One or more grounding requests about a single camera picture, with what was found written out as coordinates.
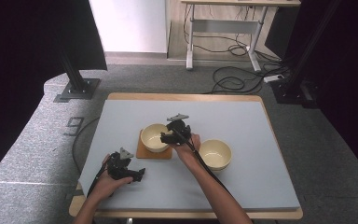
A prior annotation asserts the black metal stand with dark base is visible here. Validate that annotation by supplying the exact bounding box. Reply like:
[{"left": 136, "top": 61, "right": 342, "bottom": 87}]
[{"left": 269, "top": 0, "right": 343, "bottom": 109}]

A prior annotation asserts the hand-held gripper black cable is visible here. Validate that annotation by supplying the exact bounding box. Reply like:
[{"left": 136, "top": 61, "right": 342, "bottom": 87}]
[
  {"left": 87, "top": 161, "right": 110, "bottom": 199},
  {"left": 171, "top": 127, "right": 232, "bottom": 195}
]

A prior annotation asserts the light grey table board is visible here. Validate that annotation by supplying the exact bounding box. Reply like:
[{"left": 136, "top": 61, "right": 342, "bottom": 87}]
[{"left": 78, "top": 99, "right": 301, "bottom": 212}]

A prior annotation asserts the left hand-held gripper black cable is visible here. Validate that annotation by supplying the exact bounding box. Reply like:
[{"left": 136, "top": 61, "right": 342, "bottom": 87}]
[{"left": 87, "top": 161, "right": 110, "bottom": 199}]

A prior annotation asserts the person's left hand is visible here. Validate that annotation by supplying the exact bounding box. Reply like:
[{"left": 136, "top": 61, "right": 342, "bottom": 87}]
[{"left": 92, "top": 154, "right": 134, "bottom": 200}]

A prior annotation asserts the right hand-held gripper black cable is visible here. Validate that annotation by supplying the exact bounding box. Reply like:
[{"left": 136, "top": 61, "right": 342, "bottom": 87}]
[{"left": 171, "top": 127, "right": 232, "bottom": 195}]

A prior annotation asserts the black floor cable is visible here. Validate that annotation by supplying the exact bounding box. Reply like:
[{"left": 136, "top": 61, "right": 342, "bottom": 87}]
[{"left": 71, "top": 116, "right": 102, "bottom": 175}]

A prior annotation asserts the black curtain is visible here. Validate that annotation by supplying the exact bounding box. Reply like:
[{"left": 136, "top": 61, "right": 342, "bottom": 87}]
[
  {"left": 0, "top": 0, "right": 108, "bottom": 185},
  {"left": 264, "top": 0, "right": 358, "bottom": 185}
]

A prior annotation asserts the person's right hand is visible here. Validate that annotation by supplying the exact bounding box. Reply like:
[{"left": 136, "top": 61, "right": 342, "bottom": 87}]
[{"left": 171, "top": 133, "right": 202, "bottom": 166}]

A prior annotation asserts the black metal stand with base plate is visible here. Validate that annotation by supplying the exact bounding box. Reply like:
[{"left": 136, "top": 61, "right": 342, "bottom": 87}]
[{"left": 53, "top": 49, "right": 102, "bottom": 104}]

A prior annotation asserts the tangle of black floor cables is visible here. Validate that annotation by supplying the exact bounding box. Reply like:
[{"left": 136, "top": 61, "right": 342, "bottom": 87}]
[{"left": 182, "top": 4, "right": 292, "bottom": 96}]

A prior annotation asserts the cream ceramic bowl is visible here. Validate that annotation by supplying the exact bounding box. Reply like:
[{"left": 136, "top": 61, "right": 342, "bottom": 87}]
[
  {"left": 140, "top": 123, "right": 172, "bottom": 154},
  {"left": 199, "top": 138, "right": 233, "bottom": 172}
]

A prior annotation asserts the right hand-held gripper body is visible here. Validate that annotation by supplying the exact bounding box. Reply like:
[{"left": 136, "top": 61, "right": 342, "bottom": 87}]
[{"left": 166, "top": 113, "right": 193, "bottom": 146}]

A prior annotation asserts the white-framed wooden desk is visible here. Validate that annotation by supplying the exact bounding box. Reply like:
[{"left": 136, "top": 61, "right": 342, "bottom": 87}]
[{"left": 180, "top": 0, "right": 302, "bottom": 73}]

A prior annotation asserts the white power strip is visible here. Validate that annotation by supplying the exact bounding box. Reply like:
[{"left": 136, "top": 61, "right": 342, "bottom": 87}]
[{"left": 263, "top": 74, "right": 284, "bottom": 84}]

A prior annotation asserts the orange square slotted coaster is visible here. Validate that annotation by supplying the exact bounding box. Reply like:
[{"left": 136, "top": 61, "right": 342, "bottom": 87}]
[{"left": 135, "top": 129, "right": 174, "bottom": 161}]

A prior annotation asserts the wooden table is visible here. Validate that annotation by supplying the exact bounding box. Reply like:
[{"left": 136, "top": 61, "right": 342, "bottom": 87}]
[{"left": 68, "top": 91, "right": 304, "bottom": 220}]

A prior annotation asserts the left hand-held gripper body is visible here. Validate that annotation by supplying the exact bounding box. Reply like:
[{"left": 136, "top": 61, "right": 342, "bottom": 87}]
[{"left": 106, "top": 147, "right": 135, "bottom": 181}]

